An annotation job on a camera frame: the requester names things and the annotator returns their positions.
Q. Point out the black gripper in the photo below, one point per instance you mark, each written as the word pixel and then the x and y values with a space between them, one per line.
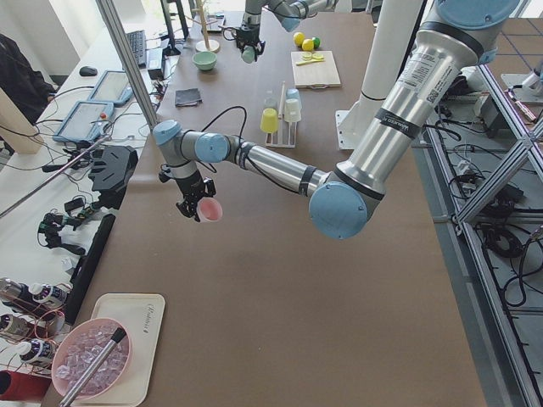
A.
pixel 247 35
pixel 187 184

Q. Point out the green plastic cup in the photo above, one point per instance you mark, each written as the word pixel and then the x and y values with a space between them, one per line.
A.
pixel 248 54

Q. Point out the pink plastic cup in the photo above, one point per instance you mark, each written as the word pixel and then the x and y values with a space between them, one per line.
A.
pixel 209 210

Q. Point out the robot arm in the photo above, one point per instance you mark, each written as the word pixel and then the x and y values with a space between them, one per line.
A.
pixel 377 130
pixel 288 13

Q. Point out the blue plastic cup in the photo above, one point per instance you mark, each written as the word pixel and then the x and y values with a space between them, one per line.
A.
pixel 292 93

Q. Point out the white plastic cup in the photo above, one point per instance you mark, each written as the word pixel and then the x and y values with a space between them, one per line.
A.
pixel 292 110

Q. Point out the yellow plastic cup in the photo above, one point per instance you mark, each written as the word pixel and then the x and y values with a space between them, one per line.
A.
pixel 269 121

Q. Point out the wooden mug tree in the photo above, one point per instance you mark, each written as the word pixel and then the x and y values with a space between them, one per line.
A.
pixel 206 44

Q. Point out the green bowl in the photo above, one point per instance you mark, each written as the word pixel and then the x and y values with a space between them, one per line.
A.
pixel 205 60

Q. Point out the yellow lemon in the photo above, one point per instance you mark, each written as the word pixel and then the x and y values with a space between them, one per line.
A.
pixel 308 45
pixel 298 38

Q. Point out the yellow plastic knife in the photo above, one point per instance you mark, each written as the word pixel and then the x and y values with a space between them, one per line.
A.
pixel 308 61

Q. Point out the wooden cutting board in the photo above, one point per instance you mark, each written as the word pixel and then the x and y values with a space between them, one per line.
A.
pixel 317 75

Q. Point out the grey folded cloth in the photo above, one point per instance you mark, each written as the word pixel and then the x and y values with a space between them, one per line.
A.
pixel 187 97

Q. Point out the black keyboard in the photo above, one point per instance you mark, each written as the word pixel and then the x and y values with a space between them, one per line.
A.
pixel 137 43

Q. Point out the near blue teach pendant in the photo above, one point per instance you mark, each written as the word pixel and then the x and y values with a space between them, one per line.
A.
pixel 85 122

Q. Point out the blue teach pendant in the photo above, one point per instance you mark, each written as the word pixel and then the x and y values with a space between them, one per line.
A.
pixel 85 122
pixel 112 87

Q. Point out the far blue teach pendant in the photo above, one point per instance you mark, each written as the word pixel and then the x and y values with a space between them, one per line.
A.
pixel 112 87

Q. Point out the black computer mouse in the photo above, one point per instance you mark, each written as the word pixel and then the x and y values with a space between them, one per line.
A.
pixel 87 71

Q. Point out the pink bowl with ice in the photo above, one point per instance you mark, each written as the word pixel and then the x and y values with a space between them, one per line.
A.
pixel 79 349

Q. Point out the seated person in black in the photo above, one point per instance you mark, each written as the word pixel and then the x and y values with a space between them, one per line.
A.
pixel 26 87

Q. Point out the white wire cup holder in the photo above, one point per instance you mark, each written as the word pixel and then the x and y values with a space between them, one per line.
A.
pixel 285 137

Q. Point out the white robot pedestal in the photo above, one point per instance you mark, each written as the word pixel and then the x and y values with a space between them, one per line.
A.
pixel 394 38

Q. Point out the aluminium frame post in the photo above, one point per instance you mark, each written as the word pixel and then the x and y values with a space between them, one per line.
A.
pixel 116 31

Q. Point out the metal tongs handle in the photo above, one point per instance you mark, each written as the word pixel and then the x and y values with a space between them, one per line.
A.
pixel 74 391

